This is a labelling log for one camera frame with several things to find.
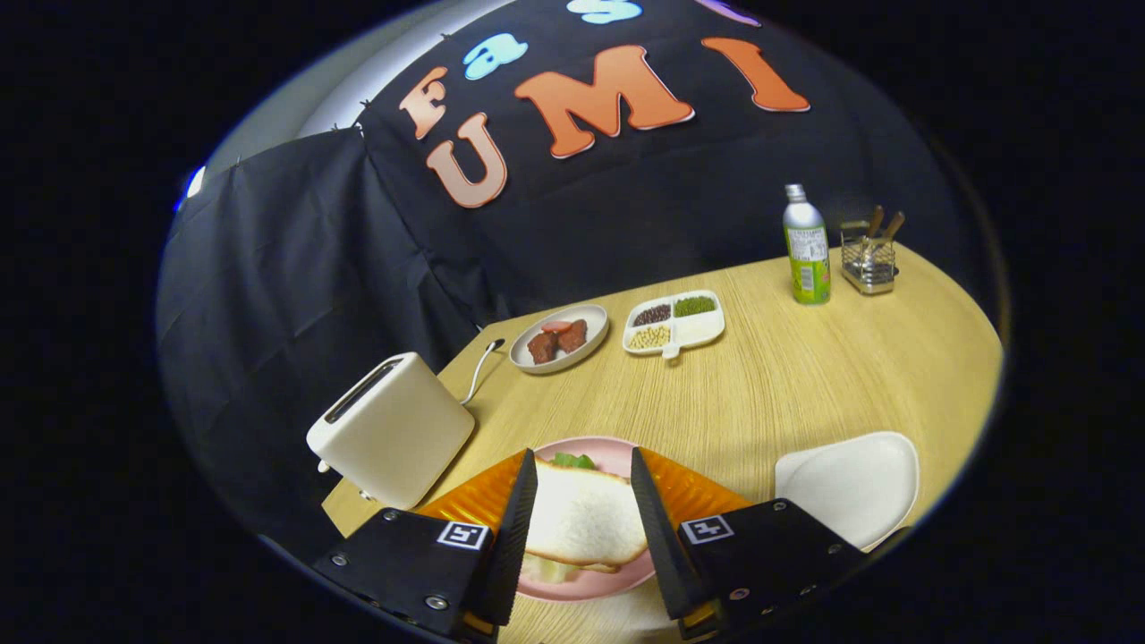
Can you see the pile of yellow soybeans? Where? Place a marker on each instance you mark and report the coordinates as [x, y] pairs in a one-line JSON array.
[[649, 337]]

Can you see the pile of green beans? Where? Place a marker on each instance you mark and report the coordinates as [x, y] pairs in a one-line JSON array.
[[694, 306]]

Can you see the black backdrop cloth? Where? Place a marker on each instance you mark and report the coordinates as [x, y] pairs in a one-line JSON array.
[[313, 268]]

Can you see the pink round plate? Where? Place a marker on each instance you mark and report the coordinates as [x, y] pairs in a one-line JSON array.
[[590, 586]]

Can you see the green and silver bottle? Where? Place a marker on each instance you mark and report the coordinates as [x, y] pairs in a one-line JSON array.
[[808, 268]]

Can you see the white round plate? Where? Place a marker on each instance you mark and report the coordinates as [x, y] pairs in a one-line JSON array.
[[586, 362]]

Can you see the white toaster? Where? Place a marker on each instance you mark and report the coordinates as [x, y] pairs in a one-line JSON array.
[[394, 438]]

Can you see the white square plate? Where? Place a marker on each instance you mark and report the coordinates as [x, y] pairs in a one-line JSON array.
[[850, 487]]

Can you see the green lettuce leaf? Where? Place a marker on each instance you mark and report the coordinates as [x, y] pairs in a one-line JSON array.
[[572, 461]]

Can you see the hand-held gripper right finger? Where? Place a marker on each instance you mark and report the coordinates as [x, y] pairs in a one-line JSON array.
[[662, 546]]

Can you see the brown meat piece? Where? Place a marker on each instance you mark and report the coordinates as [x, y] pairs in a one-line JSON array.
[[572, 336], [542, 349]]

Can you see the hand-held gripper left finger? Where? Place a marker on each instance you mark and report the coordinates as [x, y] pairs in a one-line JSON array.
[[514, 546]]

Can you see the white divided dish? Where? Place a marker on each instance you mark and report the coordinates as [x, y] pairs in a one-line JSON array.
[[698, 329]]

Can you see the red sausage slice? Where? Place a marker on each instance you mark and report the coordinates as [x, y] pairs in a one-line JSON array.
[[555, 326]]

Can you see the toasted bread slice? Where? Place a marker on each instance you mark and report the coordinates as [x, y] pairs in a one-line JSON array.
[[581, 519]]

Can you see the pile of dark red beans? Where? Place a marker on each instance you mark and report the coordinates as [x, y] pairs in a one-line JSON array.
[[652, 314]]

